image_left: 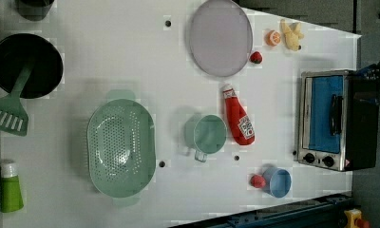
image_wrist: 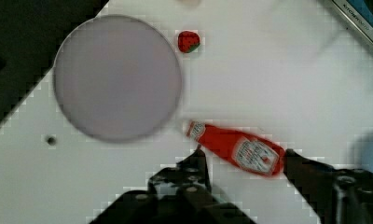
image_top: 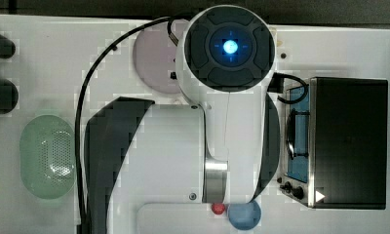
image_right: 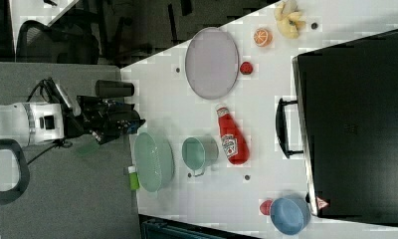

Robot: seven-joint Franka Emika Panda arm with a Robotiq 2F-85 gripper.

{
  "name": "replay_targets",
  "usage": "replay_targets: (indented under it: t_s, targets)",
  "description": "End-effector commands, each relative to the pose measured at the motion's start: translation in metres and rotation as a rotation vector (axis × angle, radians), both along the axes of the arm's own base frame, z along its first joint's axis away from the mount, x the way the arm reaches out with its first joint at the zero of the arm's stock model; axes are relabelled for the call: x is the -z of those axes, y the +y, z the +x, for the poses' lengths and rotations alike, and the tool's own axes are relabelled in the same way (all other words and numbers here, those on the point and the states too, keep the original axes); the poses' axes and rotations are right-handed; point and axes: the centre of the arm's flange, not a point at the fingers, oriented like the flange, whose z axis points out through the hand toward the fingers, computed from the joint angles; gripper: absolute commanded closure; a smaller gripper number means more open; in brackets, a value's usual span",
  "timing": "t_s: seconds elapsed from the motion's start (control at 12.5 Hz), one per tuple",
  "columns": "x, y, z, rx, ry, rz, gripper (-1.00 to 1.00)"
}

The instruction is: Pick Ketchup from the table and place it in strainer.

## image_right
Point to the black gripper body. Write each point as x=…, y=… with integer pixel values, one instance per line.
x=105, y=120

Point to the red ketchup bottle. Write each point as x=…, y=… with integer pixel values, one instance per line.
x=233, y=142

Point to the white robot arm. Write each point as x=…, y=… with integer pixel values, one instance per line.
x=43, y=123

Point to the green perforated strainer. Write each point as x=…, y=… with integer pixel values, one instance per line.
x=154, y=161

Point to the black cylinder container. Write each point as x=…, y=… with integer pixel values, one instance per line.
x=113, y=89

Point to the green tube white cap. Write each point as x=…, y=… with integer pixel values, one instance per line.
x=133, y=177

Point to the black office chair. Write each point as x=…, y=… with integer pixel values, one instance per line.
x=79, y=37

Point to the grey round plate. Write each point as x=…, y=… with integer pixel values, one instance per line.
x=211, y=63

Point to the red strawberry toy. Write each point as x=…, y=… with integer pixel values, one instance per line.
x=246, y=68

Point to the orange slice toy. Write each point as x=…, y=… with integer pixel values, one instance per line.
x=263, y=37

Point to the red round fruit toy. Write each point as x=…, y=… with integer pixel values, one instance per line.
x=265, y=207

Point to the blue cup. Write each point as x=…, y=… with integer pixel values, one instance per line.
x=289, y=214

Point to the black toaster oven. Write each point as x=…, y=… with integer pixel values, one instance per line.
x=347, y=100

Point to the green cup with handle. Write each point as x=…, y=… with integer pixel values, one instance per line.
x=199, y=152

